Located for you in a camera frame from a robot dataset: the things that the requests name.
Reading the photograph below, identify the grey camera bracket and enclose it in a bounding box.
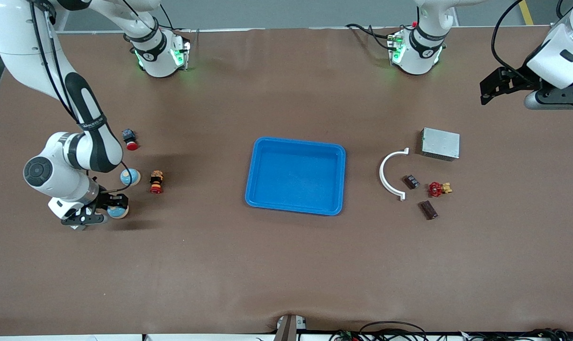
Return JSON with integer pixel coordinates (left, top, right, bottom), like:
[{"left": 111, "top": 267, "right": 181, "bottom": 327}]
[{"left": 274, "top": 314, "right": 308, "bottom": 341}]

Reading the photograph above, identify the white curved plastic bracket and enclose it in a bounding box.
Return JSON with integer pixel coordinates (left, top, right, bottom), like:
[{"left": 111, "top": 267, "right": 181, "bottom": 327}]
[{"left": 379, "top": 148, "right": 409, "bottom": 201}]

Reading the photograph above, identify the black left arm base cable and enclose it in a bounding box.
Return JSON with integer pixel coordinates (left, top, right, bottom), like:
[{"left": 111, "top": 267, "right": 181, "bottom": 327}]
[{"left": 346, "top": 23, "right": 396, "bottom": 50}]

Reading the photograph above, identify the black looped cable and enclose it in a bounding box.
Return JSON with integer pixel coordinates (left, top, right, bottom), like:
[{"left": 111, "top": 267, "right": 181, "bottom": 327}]
[{"left": 360, "top": 321, "right": 427, "bottom": 341}]

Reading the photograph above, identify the brass valve red handle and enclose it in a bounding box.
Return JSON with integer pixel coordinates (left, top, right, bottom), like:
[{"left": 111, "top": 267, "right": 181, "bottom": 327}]
[{"left": 427, "top": 182, "right": 453, "bottom": 198}]

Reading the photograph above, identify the black cable bundle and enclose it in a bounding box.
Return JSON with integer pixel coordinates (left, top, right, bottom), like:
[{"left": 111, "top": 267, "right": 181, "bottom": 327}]
[{"left": 457, "top": 328, "right": 573, "bottom": 341}]

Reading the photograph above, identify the blue plastic tray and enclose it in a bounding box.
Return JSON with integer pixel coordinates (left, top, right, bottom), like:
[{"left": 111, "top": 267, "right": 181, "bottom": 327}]
[{"left": 245, "top": 137, "right": 347, "bottom": 216}]

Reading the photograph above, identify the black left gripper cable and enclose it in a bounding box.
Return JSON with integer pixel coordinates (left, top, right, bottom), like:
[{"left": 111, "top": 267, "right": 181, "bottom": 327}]
[{"left": 491, "top": 0, "right": 536, "bottom": 80}]

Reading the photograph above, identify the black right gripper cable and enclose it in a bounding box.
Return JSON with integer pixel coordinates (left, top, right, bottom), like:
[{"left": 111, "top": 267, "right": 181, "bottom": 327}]
[{"left": 93, "top": 160, "right": 131, "bottom": 196}]

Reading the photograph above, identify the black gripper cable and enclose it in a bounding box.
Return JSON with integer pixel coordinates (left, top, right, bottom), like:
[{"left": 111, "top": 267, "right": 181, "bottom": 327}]
[
  {"left": 93, "top": 160, "right": 131, "bottom": 196},
  {"left": 491, "top": 0, "right": 536, "bottom": 80}
]

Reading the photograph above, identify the long dark brown capacitor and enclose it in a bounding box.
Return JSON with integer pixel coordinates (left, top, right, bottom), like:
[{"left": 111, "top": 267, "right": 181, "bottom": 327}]
[{"left": 419, "top": 200, "right": 439, "bottom": 221}]

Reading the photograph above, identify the silver metal box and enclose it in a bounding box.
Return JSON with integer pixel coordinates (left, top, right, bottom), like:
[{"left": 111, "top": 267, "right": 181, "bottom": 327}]
[{"left": 420, "top": 127, "right": 461, "bottom": 162}]

